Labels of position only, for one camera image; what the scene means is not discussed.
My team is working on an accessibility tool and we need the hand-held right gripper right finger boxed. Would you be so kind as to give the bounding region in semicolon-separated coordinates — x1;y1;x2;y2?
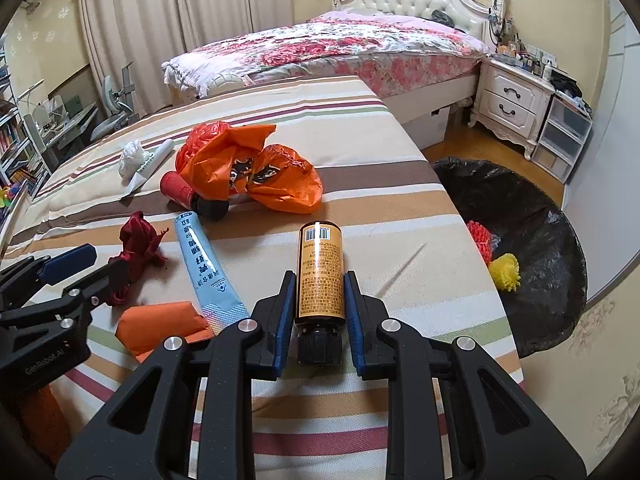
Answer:
342;270;588;480

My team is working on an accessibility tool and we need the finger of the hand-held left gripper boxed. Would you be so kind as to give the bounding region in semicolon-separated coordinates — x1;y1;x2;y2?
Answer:
60;259;132;313
0;243;99;312

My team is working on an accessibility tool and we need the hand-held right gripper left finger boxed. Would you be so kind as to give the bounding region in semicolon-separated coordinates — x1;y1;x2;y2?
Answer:
55;270;298;480

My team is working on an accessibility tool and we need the amber bottle with black cap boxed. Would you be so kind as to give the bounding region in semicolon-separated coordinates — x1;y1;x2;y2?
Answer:
291;221;347;366

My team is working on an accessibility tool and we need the dark red wrapper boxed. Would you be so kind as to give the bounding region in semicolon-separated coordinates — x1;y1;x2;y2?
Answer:
106;211;169;307

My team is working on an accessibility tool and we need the white tissue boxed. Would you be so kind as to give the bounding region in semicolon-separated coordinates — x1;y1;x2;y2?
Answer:
118;141;147;178

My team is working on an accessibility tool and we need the red translucent plastic bag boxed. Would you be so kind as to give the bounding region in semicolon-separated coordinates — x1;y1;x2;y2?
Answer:
175;122;233;171

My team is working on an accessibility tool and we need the trash bin with black liner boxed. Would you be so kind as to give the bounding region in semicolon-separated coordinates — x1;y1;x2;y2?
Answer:
431;156;588;359

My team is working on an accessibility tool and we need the orange cloth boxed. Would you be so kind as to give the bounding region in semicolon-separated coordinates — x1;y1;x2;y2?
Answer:
20;387;71;441

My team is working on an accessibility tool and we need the orange paper packet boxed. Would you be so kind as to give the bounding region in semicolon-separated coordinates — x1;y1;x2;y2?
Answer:
116;301;215;363

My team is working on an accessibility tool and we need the colourful plastic toy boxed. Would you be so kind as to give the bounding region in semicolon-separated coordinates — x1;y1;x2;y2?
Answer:
0;184;26;213

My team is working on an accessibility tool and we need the light blue toothpaste tube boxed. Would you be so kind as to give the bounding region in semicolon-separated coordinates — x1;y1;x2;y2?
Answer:
174;213;251;337

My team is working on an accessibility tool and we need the red bottle with black cap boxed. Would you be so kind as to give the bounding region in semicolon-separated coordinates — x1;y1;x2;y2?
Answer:
160;171;232;222

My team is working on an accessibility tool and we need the orange printed plastic bag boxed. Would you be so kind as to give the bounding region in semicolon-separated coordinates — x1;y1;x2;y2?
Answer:
180;124;323;215

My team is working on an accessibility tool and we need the white toothpaste tube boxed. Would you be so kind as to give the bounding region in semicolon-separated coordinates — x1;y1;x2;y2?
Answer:
120;139;175;200

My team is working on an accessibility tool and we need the bookshelf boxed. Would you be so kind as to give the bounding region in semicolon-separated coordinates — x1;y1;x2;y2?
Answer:
0;45;32;196

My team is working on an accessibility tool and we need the grey desk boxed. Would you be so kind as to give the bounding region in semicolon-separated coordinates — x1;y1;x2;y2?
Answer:
20;95;101;161

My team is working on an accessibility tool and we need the grey desk chair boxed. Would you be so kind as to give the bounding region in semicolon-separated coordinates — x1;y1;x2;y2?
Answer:
90;60;138;142

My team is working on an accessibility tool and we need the red foam net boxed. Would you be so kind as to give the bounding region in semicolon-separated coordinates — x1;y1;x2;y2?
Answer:
467;220;501;265

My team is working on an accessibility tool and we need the yellow foam net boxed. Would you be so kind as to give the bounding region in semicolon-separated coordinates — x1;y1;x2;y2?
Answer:
487;252;522;292

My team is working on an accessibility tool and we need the white storage box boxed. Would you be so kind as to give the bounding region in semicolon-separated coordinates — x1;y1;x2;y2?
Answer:
400;105;451;151

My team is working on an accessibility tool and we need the beige curtain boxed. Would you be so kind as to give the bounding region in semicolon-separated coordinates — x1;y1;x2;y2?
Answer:
75;0;311;121

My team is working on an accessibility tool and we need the white nightstand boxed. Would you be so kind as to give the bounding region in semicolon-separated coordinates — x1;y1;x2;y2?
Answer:
469;55;556;161

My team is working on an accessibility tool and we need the floral quilt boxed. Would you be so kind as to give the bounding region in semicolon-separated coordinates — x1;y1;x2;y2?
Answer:
164;10;493;98

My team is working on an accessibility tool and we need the plastic drawer unit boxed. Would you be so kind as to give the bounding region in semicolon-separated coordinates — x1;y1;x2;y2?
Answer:
530;95;596;183

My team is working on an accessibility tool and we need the cluster of small bottles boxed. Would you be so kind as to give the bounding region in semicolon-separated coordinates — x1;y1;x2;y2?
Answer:
492;35;558;81

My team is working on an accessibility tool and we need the white wardrobe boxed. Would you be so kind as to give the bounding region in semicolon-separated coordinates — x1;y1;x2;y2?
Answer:
562;0;640;311

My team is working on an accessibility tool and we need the black cloth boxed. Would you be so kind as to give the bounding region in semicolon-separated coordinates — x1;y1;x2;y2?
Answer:
547;69;586;102

